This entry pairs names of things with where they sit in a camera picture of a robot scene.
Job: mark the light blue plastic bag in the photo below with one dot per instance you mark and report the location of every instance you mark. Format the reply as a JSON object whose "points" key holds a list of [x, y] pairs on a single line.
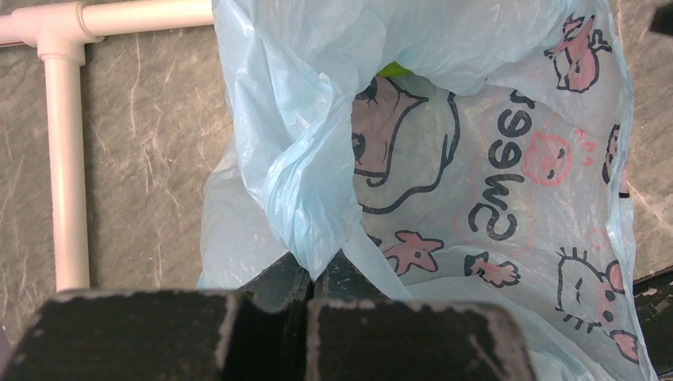
{"points": [[493, 173]]}

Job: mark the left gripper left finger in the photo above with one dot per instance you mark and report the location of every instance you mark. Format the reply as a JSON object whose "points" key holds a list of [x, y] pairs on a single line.
{"points": [[251, 333]]}

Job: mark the light green fake mango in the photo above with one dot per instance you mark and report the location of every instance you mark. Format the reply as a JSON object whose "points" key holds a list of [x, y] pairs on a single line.
{"points": [[393, 69]]}

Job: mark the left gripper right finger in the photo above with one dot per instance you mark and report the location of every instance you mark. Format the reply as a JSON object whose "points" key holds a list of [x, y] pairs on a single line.
{"points": [[355, 333]]}

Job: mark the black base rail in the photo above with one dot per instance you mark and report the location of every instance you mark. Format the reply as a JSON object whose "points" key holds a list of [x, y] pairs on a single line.
{"points": [[653, 299]]}

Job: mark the white pvc pipe frame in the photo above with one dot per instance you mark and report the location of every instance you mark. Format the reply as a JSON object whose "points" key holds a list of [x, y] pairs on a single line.
{"points": [[60, 33]]}

